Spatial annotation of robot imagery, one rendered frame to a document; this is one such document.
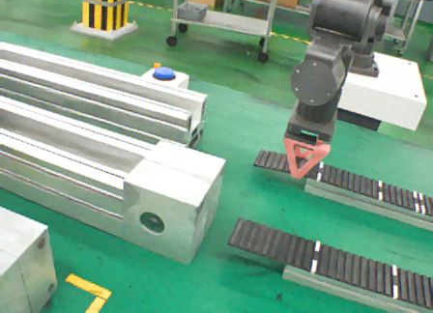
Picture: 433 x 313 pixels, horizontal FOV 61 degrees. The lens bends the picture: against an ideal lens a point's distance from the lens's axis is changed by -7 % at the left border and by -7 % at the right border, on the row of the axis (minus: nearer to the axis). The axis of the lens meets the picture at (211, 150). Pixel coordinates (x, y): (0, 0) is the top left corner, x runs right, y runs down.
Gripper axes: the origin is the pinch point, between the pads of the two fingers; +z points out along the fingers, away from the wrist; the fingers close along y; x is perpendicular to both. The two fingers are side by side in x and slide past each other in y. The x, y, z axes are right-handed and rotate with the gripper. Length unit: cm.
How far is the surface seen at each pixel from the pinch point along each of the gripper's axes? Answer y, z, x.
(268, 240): 19.0, -0.1, -1.2
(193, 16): -272, 52, -117
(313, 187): 1.9, 2.2, 3.2
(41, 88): 4.7, -2.8, -45.8
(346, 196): 1.4, 2.3, 8.7
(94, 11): -257, 61, -211
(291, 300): 23.9, 3.3, 3.6
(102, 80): -2.5, -3.7, -37.4
